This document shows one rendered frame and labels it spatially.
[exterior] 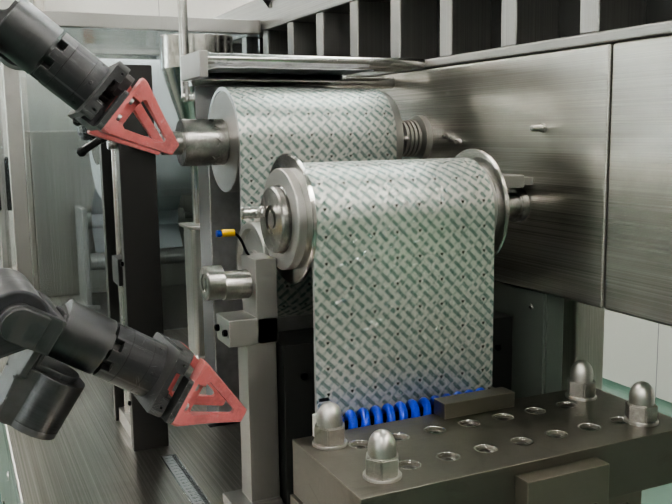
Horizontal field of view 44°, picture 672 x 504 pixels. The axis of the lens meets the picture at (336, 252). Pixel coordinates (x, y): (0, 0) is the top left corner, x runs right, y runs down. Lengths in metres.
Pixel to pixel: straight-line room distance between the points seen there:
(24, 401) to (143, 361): 0.11
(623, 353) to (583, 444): 3.53
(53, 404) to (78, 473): 0.37
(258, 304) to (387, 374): 0.17
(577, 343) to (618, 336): 3.13
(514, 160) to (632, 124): 0.21
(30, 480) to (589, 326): 0.82
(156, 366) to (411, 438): 0.27
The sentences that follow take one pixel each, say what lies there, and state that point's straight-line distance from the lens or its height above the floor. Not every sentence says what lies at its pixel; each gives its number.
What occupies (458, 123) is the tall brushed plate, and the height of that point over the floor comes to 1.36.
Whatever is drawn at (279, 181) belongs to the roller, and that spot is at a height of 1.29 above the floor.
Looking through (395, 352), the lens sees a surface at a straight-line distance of 0.96.
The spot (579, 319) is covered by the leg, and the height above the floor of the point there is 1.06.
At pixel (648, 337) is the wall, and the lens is 4.29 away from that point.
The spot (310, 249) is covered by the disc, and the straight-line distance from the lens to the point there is 0.88.
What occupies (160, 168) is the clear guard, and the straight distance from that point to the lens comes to 1.89.
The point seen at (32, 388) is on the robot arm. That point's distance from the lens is 0.83.
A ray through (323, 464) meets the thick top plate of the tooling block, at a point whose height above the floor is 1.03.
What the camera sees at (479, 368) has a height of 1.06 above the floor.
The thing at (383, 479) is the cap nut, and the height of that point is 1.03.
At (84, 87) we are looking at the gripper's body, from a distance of 0.88.
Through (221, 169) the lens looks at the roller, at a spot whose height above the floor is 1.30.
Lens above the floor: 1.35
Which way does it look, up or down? 8 degrees down
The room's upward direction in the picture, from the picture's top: 1 degrees counter-clockwise
